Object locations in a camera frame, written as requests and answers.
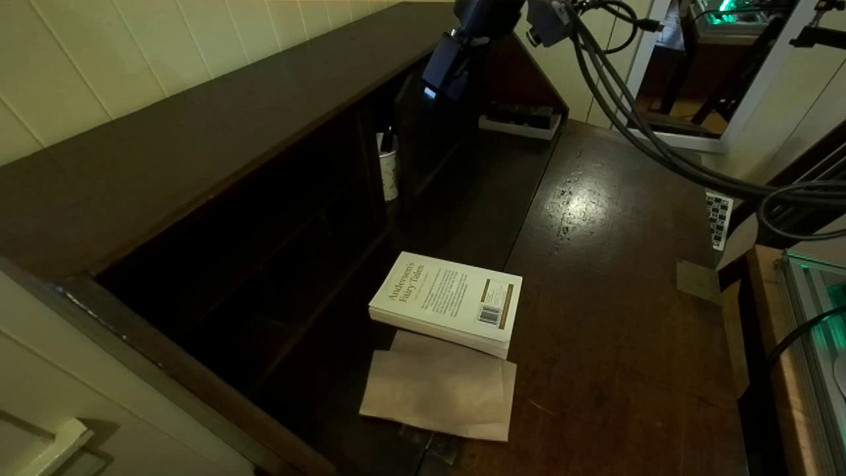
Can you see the light wooden side table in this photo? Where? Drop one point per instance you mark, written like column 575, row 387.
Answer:
column 761, row 370

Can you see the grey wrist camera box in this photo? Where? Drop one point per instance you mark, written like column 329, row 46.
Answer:
column 549, row 18

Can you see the speckled white paper cup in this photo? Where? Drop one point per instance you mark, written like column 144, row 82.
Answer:
column 386, row 174

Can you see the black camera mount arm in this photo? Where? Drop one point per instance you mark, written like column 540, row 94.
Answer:
column 819, row 38

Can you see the brown paper envelope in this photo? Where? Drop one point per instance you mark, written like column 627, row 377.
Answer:
column 438, row 391

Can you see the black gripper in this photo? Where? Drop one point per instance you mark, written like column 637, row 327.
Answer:
column 457, row 62

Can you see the dark wooden secretary desk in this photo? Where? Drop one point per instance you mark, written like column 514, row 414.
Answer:
column 175, row 168

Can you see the white perforated bracket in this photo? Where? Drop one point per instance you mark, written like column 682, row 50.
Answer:
column 716, row 219

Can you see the white paperback book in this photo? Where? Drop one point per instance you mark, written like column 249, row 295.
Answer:
column 444, row 300

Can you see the green lit device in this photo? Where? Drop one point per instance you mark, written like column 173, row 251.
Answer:
column 822, row 353

